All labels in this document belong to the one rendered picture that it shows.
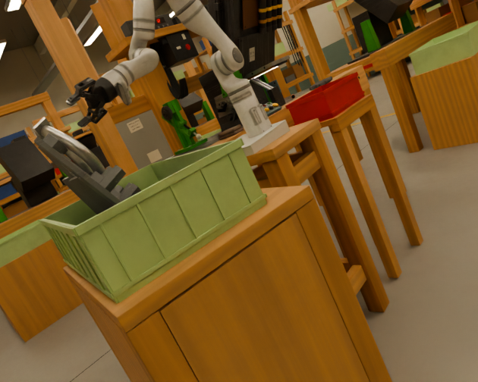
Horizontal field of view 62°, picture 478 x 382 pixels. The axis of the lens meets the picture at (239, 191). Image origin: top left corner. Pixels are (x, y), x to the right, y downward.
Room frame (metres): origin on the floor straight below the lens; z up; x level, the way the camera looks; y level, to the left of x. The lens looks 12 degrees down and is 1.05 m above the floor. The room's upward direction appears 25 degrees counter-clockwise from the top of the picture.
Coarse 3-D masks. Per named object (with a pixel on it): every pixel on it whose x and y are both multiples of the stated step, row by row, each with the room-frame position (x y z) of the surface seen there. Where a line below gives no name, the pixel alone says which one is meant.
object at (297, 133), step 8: (312, 120) 1.50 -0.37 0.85; (296, 128) 1.48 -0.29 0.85; (304, 128) 1.42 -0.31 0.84; (312, 128) 1.45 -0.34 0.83; (288, 136) 1.36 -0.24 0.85; (296, 136) 1.38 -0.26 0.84; (304, 136) 1.41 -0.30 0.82; (272, 144) 1.36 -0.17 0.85; (280, 144) 1.31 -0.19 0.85; (288, 144) 1.34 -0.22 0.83; (296, 144) 1.36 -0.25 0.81; (256, 152) 1.34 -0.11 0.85; (264, 152) 1.30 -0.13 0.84; (272, 152) 1.28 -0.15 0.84; (280, 152) 1.30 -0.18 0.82; (248, 160) 1.36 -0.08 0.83; (256, 160) 1.34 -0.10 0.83; (264, 160) 1.31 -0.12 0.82; (272, 160) 1.29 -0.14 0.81
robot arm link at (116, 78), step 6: (108, 72) 1.33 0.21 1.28; (114, 72) 1.32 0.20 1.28; (120, 72) 1.33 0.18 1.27; (108, 78) 1.31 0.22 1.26; (114, 78) 1.31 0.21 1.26; (120, 78) 1.32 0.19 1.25; (114, 84) 1.30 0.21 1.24; (120, 84) 1.27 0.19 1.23; (126, 84) 1.28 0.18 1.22; (120, 90) 1.30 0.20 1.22; (126, 90) 1.29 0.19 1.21; (120, 96) 1.33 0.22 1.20; (126, 96) 1.30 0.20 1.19; (126, 102) 1.33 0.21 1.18
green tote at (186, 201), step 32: (192, 160) 1.15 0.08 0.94; (224, 160) 0.89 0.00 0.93; (160, 192) 0.81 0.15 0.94; (192, 192) 0.84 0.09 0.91; (224, 192) 0.87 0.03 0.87; (256, 192) 0.91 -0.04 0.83; (64, 224) 0.83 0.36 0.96; (96, 224) 0.74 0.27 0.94; (128, 224) 0.77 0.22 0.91; (160, 224) 0.79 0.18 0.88; (192, 224) 0.82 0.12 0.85; (224, 224) 0.85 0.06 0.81; (64, 256) 1.19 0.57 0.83; (96, 256) 0.73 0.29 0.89; (128, 256) 0.75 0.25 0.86; (160, 256) 0.78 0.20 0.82; (128, 288) 0.73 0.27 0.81
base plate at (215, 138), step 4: (300, 92) 2.53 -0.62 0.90; (304, 92) 2.37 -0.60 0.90; (288, 96) 2.72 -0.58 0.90; (296, 96) 2.38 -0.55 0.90; (288, 100) 2.36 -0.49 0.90; (220, 132) 2.35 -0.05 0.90; (212, 136) 2.27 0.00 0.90; (216, 136) 2.14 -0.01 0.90; (208, 140) 2.15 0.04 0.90; (212, 140) 2.01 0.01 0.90; (216, 140) 1.91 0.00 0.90; (204, 144) 2.02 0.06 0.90; (208, 144) 1.91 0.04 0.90; (196, 148) 2.02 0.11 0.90; (200, 148) 1.90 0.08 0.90; (204, 148) 1.81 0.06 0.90; (184, 152) 2.07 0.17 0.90; (188, 152) 1.96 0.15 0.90
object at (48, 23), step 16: (32, 0) 2.04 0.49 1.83; (48, 0) 2.09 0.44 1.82; (112, 0) 2.30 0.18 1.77; (128, 0) 2.36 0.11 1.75; (32, 16) 2.08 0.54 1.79; (48, 16) 2.06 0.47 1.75; (112, 16) 2.30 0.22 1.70; (128, 16) 2.33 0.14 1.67; (48, 32) 2.04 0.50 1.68; (64, 32) 2.09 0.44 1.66; (48, 48) 2.09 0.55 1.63; (64, 48) 2.06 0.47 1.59; (64, 64) 2.04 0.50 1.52; (80, 64) 2.08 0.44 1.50; (160, 64) 2.36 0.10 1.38; (64, 80) 2.10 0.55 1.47; (80, 80) 2.06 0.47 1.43; (144, 80) 2.30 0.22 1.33; (160, 80) 2.33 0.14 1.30; (272, 80) 2.95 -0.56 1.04; (160, 96) 2.30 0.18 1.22; (160, 112) 2.29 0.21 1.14; (96, 128) 2.05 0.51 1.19; (112, 128) 2.08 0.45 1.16; (112, 144) 2.05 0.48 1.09; (176, 144) 2.29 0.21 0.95; (112, 160) 2.06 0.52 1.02; (128, 160) 2.08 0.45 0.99
